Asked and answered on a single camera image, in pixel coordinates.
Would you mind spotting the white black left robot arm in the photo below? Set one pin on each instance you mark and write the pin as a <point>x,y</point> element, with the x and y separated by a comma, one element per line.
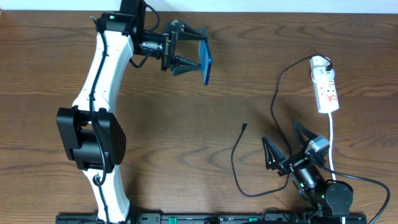
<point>90,132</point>

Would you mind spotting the white power strip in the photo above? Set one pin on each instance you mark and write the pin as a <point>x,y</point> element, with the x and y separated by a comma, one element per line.
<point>325,92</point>

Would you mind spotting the white USB charger plug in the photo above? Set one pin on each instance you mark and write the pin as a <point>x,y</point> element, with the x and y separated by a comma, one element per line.
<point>320,74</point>

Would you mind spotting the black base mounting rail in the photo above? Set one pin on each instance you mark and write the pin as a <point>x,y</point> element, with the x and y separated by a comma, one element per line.
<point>273,217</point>

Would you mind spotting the blue screen smartphone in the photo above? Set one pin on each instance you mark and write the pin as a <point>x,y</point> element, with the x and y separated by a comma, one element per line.
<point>206,60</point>

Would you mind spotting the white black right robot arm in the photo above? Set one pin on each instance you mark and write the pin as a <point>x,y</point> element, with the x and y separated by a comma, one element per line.
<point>330,199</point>

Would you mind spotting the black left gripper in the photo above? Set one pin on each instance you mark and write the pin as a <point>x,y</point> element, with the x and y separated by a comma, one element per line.
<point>166,51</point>

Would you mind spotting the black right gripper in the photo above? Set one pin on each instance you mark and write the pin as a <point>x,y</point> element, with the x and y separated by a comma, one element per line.
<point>294,163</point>

